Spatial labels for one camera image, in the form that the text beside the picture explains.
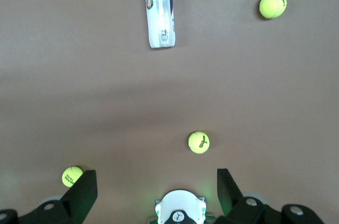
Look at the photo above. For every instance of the yellow Wilson tennis ball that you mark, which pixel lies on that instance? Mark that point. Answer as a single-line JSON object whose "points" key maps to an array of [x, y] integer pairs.
{"points": [[197, 142]]}

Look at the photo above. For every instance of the white tennis ball can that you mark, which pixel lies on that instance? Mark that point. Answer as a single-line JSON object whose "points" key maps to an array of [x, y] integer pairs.
{"points": [[160, 22]]}

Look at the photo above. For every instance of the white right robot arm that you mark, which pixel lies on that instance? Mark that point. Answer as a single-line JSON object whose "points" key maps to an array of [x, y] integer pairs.
{"points": [[180, 202]]}

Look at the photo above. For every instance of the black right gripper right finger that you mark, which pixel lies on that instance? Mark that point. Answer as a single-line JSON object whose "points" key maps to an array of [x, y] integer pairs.
{"points": [[238, 208]]}

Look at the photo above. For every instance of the yellow Head tennis ball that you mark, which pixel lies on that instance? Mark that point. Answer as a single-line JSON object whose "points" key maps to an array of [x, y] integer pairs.
{"points": [[71, 177]]}

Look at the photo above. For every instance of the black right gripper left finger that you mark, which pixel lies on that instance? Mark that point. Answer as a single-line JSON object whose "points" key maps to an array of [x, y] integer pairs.
{"points": [[74, 200]]}

